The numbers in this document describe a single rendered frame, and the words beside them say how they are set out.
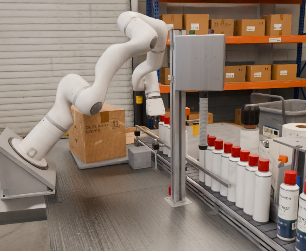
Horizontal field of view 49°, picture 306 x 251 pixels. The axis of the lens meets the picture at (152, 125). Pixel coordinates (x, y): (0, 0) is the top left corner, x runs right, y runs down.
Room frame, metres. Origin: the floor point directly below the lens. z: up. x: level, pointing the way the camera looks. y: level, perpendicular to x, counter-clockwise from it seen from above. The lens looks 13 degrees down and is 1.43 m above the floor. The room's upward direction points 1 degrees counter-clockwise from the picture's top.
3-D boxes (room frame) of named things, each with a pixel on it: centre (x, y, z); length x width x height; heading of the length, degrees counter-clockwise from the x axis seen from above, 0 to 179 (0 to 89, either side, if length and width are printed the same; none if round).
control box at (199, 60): (1.23, -0.18, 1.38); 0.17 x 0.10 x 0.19; 75
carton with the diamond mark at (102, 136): (1.88, 0.33, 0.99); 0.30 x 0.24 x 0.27; 29
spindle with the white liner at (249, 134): (1.53, -0.45, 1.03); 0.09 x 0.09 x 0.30
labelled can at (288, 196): (0.90, -0.39, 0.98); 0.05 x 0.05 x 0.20
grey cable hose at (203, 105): (1.17, -0.18, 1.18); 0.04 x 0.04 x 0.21
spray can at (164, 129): (1.74, -0.08, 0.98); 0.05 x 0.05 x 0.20
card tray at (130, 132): (2.29, 0.13, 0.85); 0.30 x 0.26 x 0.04; 20
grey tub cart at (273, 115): (3.74, -1.57, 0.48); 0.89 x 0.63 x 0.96; 120
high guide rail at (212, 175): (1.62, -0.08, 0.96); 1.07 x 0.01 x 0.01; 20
